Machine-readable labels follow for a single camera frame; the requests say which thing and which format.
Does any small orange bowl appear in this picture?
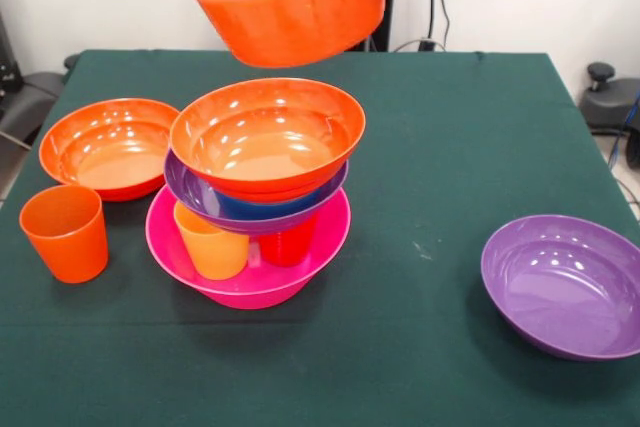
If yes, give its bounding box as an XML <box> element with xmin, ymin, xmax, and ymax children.
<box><xmin>192</xmin><ymin>0</ymin><xmax>389</xmax><ymax>69</ymax></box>

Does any large orange bowl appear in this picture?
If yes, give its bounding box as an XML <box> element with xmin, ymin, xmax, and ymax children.
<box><xmin>169</xmin><ymin>77</ymin><xmax>367</xmax><ymax>197</ymax></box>
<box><xmin>38</xmin><ymin>97</ymin><xmax>180</xmax><ymax>203</ymax></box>

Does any blue bowl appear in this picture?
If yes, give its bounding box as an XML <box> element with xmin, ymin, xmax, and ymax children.
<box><xmin>214</xmin><ymin>187</ymin><xmax>324</xmax><ymax>221</ymax></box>

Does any purple bowl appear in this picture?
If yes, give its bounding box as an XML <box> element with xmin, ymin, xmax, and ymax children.
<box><xmin>163</xmin><ymin>149</ymin><xmax>350</xmax><ymax>237</ymax></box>
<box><xmin>480</xmin><ymin>214</ymin><xmax>640</xmax><ymax>362</ymax></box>

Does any red cup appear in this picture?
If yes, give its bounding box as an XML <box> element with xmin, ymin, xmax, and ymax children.
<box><xmin>258</xmin><ymin>214</ymin><xmax>320</xmax><ymax>268</ymax></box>

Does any yellow cup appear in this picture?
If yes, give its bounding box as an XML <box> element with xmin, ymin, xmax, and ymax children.
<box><xmin>172</xmin><ymin>201</ymin><xmax>251</xmax><ymax>281</ymax></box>

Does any large pink bowl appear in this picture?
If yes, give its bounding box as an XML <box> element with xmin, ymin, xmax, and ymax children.
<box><xmin>145</xmin><ymin>185</ymin><xmax>352</xmax><ymax>311</ymax></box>

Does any black side stand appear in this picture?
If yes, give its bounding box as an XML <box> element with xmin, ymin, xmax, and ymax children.
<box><xmin>0</xmin><ymin>11</ymin><xmax>56</xmax><ymax>148</ymax></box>

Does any dark green tablecloth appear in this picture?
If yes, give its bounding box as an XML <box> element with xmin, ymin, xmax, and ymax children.
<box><xmin>0</xmin><ymin>49</ymin><xmax>640</xmax><ymax>427</ymax></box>

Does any orange cup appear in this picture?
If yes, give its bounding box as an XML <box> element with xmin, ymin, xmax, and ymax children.
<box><xmin>18</xmin><ymin>184</ymin><xmax>110</xmax><ymax>285</ymax></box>

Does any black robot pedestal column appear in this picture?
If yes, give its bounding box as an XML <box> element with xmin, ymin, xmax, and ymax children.
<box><xmin>229</xmin><ymin>0</ymin><xmax>404</xmax><ymax>53</ymax></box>

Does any black pedestal leg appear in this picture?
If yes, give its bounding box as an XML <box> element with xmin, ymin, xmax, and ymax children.
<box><xmin>579</xmin><ymin>62</ymin><xmax>640</xmax><ymax>131</ymax></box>
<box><xmin>19</xmin><ymin>53</ymin><xmax>81</xmax><ymax>116</ymax></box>

